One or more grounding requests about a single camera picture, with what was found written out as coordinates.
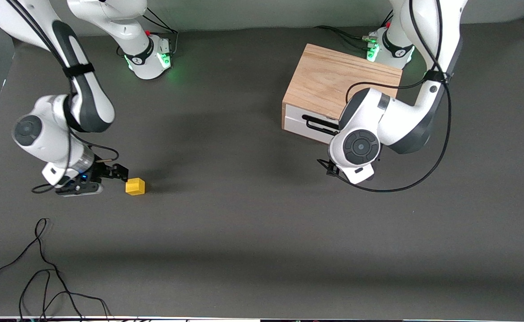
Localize yellow cube block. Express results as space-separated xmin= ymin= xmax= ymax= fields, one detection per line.
xmin=125 ymin=178 xmax=146 ymax=196

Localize black metal drawer handle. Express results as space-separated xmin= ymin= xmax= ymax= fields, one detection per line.
xmin=302 ymin=114 xmax=341 ymax=136

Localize wooden drawer cabinet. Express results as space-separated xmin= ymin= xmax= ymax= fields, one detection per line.
xmin=282 ymin=43 xmax=403 ymax=144

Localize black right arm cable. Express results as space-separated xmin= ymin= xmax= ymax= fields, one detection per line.
xmin=2 ymin=0 xmax=120 ymax=194

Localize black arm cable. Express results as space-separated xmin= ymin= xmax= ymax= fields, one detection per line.
xmin=329 ymin=0 xmax=453 ymax=193
xmin=2 ymin=0 xmax=120 ymax=194

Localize loose thin black cable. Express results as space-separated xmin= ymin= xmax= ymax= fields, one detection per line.
xmin=0 ymin=218 xmax=112 ymax=322

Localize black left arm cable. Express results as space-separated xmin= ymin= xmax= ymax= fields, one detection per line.
xmin=329 ymin=0 xmax=453 ymax=193

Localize black left base cables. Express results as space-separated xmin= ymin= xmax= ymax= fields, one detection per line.
xmin=315 ymin=11 xmax=394 ymax=51

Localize black base cables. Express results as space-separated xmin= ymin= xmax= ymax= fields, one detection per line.
xmin=143 ymin=7 xmax=179 ymax=56
xmin=315 ymin=11 xmax=394 ymax=51

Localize black right base cables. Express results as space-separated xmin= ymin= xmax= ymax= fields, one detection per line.
xmin=143 ymin=7 xmax=179 ymax=56

